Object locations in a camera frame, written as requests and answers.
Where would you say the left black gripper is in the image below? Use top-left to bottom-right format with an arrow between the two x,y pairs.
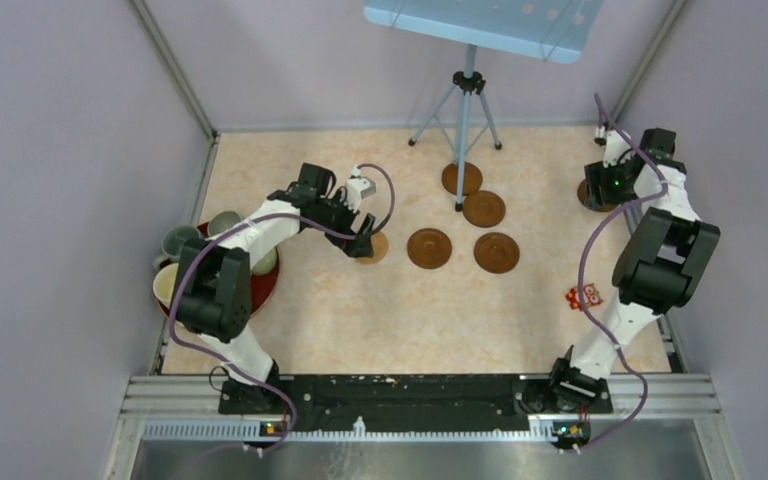
309,189 -> 374,258

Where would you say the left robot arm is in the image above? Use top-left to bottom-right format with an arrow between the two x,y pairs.
168,163 -> 386,414

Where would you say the grey green mug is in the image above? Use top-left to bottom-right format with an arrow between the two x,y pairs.
152,225 -> 203,271

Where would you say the light green mug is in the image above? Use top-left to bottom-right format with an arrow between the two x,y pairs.
251,248 -> 278,276

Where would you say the dark wooden coaster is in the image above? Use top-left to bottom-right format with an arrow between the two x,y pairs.
441,162 -> 483,197
463,190 -> 506,228
473,232 -> 520,274
577,180 -> 617,213
407,228 -> 453,270

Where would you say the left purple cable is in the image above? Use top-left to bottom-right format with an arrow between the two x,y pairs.
167,161 -> 397,458

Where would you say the blue music stand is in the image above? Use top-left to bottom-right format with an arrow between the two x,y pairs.
364,0 -> 605,213

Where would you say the light wooden coaster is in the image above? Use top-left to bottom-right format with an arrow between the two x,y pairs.
356,232 -> 389,265

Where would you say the grey ribbed cup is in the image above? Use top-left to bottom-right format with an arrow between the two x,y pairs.
207,210 -> 243,238

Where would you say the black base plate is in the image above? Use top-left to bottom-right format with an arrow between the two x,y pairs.
218,374 -> 613,433

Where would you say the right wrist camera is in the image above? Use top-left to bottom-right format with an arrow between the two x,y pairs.
594,125 -> 631,168

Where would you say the red round tray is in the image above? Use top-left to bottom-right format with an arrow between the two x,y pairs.
156,253 -> 281,315

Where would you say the cream mug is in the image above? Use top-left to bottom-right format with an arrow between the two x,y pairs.
152,263 -> 179,310

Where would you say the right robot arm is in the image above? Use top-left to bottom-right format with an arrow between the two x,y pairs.
546,125 -> 721,412

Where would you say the aluminium frame rail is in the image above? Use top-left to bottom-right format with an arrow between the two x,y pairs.
103,373 -> 747,479

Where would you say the red owl figurine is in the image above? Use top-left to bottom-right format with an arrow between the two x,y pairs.
565,283 -> 604,311

